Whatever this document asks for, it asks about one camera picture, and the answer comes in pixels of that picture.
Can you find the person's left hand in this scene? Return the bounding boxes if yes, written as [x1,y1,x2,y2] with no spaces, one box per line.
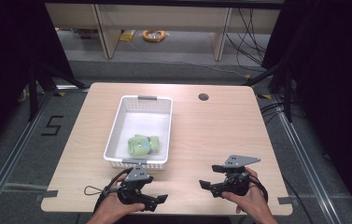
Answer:
[85,175,147,224]

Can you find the dark curtain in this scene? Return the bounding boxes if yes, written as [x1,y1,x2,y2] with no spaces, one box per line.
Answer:
[0,0,76,161]
[260,0,352,218]

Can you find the black metal stand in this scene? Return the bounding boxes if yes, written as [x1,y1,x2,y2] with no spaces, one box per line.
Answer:
[241,61,293,123]
[26,61,88,123]

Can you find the light wooden shelf unit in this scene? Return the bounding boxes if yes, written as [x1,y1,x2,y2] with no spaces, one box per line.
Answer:
[44,2,282,62]

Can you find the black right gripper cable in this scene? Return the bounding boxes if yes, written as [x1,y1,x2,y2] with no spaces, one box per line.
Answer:
[247,174,270,203]

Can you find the black floor cables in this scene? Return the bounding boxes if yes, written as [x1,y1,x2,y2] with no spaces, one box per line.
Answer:
[259,100,306,126]

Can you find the white plastic basket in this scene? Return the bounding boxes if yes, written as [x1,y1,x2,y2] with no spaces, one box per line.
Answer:
[103,94,174,171]

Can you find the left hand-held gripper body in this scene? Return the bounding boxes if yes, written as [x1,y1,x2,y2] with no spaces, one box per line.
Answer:
[117,164,155,205]

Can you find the green glove with face print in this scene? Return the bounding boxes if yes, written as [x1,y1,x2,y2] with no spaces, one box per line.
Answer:
[127,134,153,157]

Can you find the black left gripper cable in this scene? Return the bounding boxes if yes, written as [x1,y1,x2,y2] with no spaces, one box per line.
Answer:
[83,167,134,217]

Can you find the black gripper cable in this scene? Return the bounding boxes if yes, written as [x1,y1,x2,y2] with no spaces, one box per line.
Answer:
[247,174,270,203]
[83,167,134,217]

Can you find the thin white floor cable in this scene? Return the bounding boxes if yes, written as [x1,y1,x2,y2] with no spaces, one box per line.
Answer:
[126,39,250,79]

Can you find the black hanging cables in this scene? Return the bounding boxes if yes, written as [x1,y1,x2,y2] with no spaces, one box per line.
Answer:
[225,8,269,67]

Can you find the person's right hand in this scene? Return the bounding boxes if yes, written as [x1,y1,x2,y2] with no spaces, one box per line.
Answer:
[220,166,280,224]

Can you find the yellow packet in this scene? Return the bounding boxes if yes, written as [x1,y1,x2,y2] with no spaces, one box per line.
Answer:
[119,29,137,43]

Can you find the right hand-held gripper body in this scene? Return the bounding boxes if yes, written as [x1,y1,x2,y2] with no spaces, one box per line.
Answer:
[220,154,262,198]

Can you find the silver metal floor rail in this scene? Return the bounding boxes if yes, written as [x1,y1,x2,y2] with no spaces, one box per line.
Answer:
[271,92,344,224]
[0,89,55,217]

